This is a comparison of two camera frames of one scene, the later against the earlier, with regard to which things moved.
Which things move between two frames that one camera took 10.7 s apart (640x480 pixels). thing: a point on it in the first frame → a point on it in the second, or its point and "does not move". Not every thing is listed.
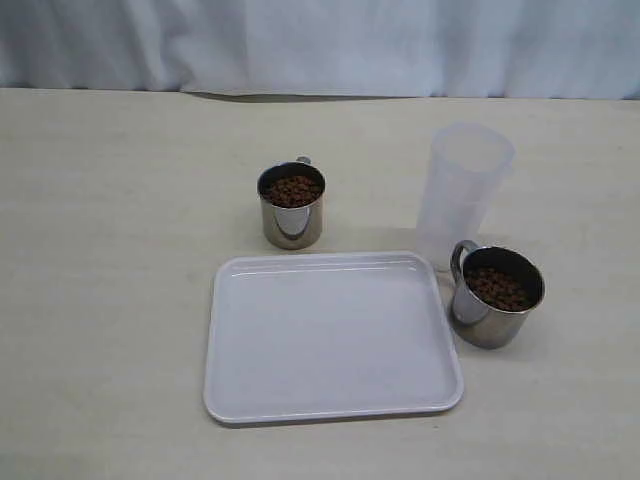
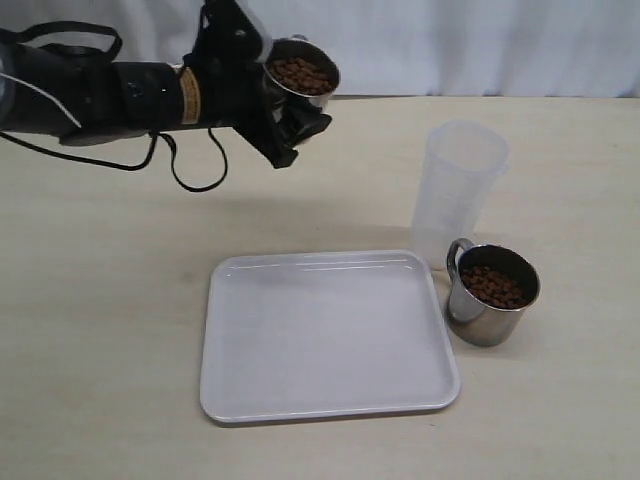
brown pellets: (293, 191) → (301, 75)
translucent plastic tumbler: (465, 166) does not move
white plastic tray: (298, 337) does not move
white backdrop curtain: (326, 48) does not move
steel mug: (495, 290) does not move
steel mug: (292, 203) → (303, 68)
